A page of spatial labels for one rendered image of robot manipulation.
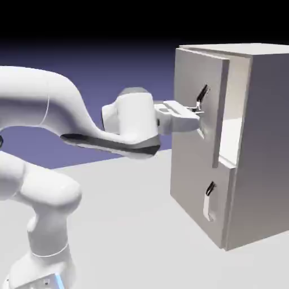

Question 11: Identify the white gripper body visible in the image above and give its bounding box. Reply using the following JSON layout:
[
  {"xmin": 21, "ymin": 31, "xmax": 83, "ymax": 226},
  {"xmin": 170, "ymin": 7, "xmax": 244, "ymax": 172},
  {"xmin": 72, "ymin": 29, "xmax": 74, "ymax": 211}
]
[{"xmin": 163, "ymin": 100, "xmax": 200, "ymax": 133}]

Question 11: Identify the grey cabinet door with handle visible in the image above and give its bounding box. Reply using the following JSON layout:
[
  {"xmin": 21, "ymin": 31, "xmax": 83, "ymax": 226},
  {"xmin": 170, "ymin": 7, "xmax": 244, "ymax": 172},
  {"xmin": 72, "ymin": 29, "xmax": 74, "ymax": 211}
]
[{"xmin": 169, "ymin": 47, "xmax": 230, "ymax": 199}]

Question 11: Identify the grey cabinet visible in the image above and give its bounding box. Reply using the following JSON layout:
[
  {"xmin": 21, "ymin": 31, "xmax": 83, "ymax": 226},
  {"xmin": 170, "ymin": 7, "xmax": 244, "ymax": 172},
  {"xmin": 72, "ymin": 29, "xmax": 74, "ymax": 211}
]
[{"xmin": 169, "ymin": 42, "xmax": 289, "ymax": 252}]

